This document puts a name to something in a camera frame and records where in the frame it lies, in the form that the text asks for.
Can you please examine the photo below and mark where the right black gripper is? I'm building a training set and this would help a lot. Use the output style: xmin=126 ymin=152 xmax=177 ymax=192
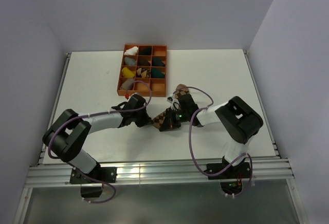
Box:
xmin=160 ymin=107 xmax=190 ymax=131

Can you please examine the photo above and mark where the brown argyle sock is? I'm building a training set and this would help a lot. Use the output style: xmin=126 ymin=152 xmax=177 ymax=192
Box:
xmin=153 ymin=84 xmax=190 ymax=130

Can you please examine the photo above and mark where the tan sock with maroon cuff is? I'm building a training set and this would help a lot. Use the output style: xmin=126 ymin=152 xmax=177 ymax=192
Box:
xmin=119 ymin=78 xmax=135 ymax=90

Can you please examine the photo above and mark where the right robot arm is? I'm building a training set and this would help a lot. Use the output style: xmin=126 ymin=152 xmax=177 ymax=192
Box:
xmin=158 ymin=94 xmax=263 ymax=178

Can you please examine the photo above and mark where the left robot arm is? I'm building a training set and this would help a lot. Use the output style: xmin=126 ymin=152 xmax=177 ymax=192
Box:
xmin=42 ymin=93 xmax=152 ymax=182

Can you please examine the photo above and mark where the argyle rolled sock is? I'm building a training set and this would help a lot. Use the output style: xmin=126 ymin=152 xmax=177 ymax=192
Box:
xmin=136 ymin=67 xmax=151 ymax=78

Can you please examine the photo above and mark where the yellow rolled sock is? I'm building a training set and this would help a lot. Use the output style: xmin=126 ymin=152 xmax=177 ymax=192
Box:
xmin=121 ymin=67 xmax=136 ymax=78

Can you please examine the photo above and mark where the teal rolled sock lower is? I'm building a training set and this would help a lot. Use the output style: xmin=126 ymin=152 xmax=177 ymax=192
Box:
xmin=151 ymin=68 xmax=165 ymax=79

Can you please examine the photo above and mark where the teal rolled sock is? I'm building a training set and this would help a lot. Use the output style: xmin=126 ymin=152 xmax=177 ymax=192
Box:
xmin=152 ymin=57 xmax=166 ymax=67
xmin=151 ymin=68 xmax=165 ymax=79

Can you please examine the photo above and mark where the orange wooden compartment tray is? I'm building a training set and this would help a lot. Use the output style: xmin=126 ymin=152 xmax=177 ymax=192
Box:
xmin=117 ymin=44 xmax=168 ymax=97

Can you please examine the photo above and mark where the grey rolled sock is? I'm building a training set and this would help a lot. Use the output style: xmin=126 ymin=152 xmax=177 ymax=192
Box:
xmin=124 ymin=57 xmax=137 ymax=66

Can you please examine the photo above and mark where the dark brown rolled sock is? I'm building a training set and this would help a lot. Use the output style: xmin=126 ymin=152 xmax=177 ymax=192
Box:
xmin=137 ymin=57 xmax=151 ymax=66

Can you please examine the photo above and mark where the teal rolled sock upper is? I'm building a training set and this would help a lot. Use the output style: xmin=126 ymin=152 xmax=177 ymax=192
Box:
xmin=152 ymin=57 xmax=166 ymax=67

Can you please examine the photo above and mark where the white rolled sock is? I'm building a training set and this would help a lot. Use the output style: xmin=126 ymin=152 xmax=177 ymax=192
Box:
xmin=124 ymin=46 xmax=139 ymax=55

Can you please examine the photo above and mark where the dark green rolled sock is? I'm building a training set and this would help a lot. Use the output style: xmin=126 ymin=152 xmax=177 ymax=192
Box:
xmin=138 ymin=46 xmax=152 ymax=55

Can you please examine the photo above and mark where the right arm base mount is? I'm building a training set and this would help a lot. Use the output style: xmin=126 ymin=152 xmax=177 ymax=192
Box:
xmin=204 ymin=162 xmax=251 ymax=180

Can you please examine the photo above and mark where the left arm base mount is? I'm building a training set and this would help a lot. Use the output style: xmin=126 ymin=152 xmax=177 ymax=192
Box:
xmin=69 ymin=167 xmax=117 ymax=203

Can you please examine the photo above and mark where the aluminium table frame rail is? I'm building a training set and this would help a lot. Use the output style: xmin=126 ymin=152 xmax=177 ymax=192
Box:
xmin=25 ymin=158 xmax=294 ymax=188

